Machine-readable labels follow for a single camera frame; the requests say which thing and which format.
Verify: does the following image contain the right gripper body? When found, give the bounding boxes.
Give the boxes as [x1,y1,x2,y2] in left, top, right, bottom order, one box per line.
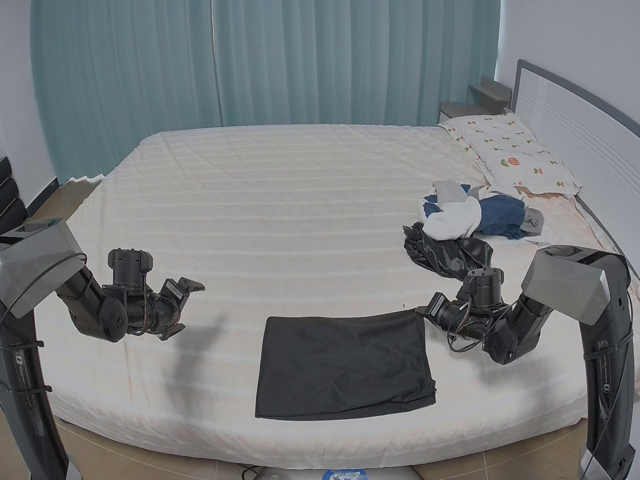
[423,292,465,331]

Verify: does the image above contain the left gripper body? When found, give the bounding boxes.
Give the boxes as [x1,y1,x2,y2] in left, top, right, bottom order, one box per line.
[148,279,192,336]

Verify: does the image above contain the black T-shirt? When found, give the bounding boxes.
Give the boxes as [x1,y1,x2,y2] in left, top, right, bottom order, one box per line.
[255,310,438,420]

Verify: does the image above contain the pile of clothes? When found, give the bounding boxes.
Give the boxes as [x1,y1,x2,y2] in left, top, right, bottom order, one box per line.
[417,179,554,247]

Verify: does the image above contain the bed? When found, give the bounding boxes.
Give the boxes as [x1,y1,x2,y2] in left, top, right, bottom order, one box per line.
[37,59,640,470]

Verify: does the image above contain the black shiny garment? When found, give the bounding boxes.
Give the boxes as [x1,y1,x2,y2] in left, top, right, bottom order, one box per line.
[402,222,494,283]

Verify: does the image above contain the white printed pillow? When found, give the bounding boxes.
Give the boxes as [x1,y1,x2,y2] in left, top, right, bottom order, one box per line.
[438,114,584,196]

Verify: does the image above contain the black chest of drawers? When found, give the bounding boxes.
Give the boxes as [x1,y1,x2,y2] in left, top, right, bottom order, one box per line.
[0,157,29,236]

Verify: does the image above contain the grey bedside table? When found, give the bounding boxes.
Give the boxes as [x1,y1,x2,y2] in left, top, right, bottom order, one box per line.
[439,75,512,121]

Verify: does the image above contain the blue-green curtain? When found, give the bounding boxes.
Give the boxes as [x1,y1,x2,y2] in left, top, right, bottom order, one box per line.
[30,0,222,182]
[212,0,503,127]

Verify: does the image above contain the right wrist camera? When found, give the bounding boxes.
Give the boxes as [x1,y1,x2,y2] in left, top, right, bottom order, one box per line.
[462,267,504,310]

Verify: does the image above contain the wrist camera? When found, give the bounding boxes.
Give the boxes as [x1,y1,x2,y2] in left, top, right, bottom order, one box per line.
[462,267,504,310]
[108,248,154,289]

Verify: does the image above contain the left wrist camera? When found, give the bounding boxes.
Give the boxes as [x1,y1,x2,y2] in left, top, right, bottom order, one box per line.
[108,248,154,289]

